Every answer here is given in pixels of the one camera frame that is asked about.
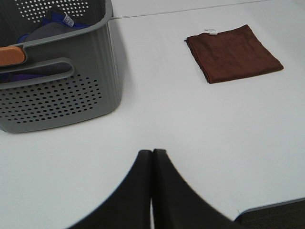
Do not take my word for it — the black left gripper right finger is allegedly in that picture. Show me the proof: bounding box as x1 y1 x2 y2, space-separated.
152 149 243 229

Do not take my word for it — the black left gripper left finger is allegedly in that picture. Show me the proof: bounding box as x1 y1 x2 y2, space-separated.
70 150 153 229

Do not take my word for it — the brown towel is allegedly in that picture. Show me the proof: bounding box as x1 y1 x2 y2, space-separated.
185 25 284 84

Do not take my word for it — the grey perforated plastic basket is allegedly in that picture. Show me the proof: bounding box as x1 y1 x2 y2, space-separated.
0 0 122 133

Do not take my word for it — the white towel care label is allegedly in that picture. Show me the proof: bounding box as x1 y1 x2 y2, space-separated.
204 29 218 35

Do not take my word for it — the grey towel in basket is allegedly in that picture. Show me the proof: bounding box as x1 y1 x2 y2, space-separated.
18 22 75 43

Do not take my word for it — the blue towel in basket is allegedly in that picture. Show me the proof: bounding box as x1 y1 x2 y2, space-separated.
17 9 90 43

